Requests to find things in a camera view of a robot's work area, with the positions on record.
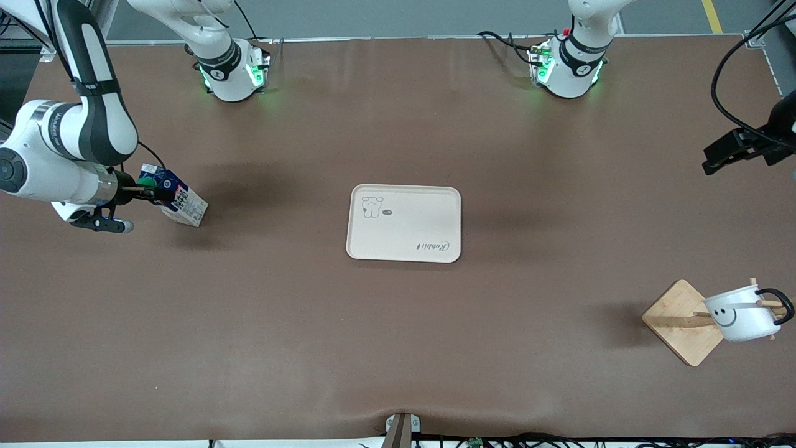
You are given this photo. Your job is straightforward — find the black base cable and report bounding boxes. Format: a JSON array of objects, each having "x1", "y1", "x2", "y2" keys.
[
  {"x1": 478, "y1": 30, "x2": 537, "y2": 67},
  {"x1": 229, "y1": 0, "x2": 259, "y2": 40}
]

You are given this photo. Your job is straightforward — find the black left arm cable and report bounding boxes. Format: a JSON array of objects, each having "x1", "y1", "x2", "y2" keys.
[{"x1": 710, "y1": 11, "x2": 796, "y2": 135}]

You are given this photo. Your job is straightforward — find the blue white milk carton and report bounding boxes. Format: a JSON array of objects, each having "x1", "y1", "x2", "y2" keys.
[{"x1": 138, "y1": 163, "x2": 210, "y2": 228}]

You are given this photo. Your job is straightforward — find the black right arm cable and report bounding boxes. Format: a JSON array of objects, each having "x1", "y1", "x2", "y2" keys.
[{"x1": 136, "y1": 141, "x2": 170, "y2": 174}]

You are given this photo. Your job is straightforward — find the metal table clamp bracket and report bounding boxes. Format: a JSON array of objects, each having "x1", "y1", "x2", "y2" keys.
[{"x1": 384, "y1": 413, "x2": 422, "y2": 448}]

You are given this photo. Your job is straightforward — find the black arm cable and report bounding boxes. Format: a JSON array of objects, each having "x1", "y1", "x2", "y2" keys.
[
  {"x1": 136, "y1": 141, "x2": 170, "y2": 174},
  {"x1": 710, "y1": 11, "x2": 796, "y2": 135}
]

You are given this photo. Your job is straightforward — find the aluminium frame profile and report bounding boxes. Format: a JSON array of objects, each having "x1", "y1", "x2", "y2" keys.
[
  {"x1": 0, "y1": 0, "x2": 58, "y2": 63},
  {"x1": 743, "y1": 0, "x2": 796, "y2": 49}
]

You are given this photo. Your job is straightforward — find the beige rabbit print tray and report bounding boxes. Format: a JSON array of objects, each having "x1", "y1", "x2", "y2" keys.
[{"x1": 346, "y1": 184, "x2": 462, "y2": 264}]

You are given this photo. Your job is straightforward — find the white smiley face mug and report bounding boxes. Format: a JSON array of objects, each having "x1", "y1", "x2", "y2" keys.
[{"x1": 704, "y1": 284, "x2": 795, "y2": 343}]

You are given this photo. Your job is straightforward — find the wooden cup rack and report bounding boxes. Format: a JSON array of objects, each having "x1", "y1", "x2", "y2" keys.
[{"x1": 642, "y1": 278, "x2": 796, "y2": 368}]

